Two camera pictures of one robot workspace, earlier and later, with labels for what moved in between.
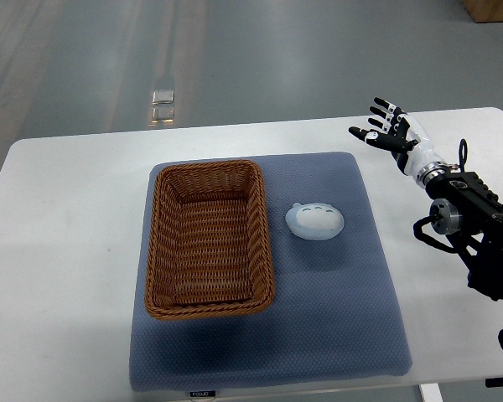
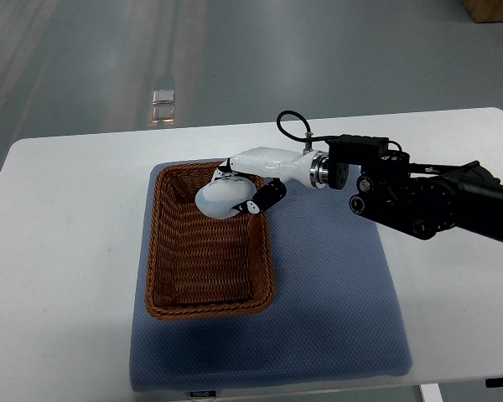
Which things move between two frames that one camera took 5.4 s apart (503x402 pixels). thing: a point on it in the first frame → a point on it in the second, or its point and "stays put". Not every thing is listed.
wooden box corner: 493,11 stays put
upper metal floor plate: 163,96 stays put
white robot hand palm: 423,154 → 311,167
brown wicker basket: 209,252 stays put
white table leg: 431,392 stays put
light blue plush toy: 314,221 → 218,198
